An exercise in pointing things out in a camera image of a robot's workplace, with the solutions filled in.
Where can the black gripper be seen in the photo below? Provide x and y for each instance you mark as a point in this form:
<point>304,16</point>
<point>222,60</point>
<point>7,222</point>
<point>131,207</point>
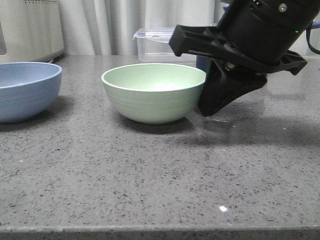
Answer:
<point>223,84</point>

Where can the green bowl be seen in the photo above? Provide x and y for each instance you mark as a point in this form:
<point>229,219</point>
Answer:
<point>154,93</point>

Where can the blue bowl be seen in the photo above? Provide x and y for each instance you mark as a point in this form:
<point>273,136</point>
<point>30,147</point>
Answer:
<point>27,89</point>

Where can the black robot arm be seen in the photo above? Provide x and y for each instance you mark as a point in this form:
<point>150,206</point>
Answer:
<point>252,39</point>

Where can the dark blue saucepan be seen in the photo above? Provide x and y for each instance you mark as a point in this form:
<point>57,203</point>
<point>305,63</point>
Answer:
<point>201,62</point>

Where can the clear plastic food container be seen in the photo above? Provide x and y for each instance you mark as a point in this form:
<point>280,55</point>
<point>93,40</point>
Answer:
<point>153,46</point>

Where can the cream toaster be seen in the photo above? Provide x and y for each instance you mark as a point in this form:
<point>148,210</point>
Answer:
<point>30,31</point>

